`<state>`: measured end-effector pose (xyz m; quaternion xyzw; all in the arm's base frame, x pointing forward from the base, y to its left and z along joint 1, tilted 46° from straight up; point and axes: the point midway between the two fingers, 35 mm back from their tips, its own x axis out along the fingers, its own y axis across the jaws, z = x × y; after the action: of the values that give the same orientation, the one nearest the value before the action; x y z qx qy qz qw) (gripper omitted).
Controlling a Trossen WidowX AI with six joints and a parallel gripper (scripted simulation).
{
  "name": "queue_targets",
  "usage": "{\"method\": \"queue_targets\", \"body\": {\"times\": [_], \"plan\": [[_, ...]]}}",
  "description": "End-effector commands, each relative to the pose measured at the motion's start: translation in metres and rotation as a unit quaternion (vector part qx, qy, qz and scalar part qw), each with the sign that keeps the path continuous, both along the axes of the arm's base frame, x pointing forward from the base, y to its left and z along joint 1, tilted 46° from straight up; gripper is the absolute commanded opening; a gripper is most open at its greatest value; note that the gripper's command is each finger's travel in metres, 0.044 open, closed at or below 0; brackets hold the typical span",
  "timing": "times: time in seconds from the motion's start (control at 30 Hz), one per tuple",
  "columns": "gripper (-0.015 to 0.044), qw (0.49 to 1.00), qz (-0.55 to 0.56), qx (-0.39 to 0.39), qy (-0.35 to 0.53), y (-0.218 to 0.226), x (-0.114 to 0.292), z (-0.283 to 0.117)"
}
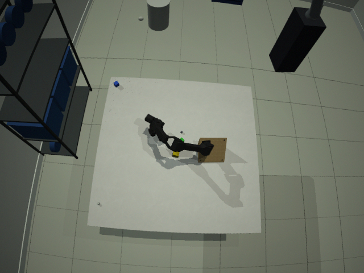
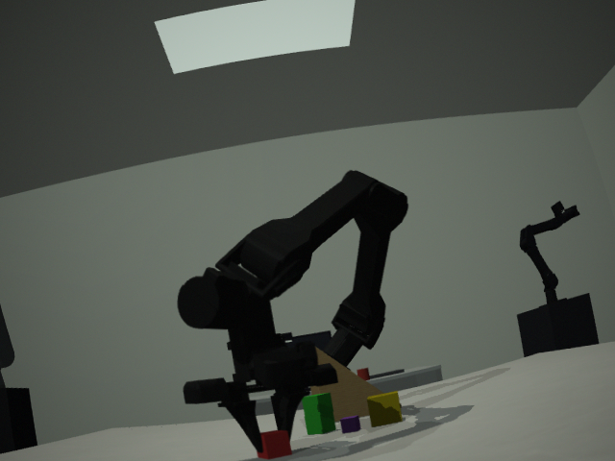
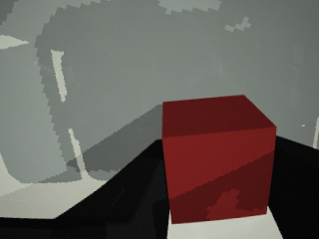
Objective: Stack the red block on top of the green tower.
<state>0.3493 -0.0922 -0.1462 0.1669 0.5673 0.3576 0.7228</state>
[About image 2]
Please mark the green block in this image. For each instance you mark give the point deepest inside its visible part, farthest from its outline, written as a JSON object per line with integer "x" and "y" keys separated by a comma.
{"x": 317, "y": 404}
{"x": 319, "y": 424}

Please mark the red block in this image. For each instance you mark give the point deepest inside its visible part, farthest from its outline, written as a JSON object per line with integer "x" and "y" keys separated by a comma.
{"x": 275, "y": 444}

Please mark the small purple block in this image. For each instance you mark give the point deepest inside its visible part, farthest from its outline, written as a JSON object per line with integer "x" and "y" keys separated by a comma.
{"x": 350, "y": 424}

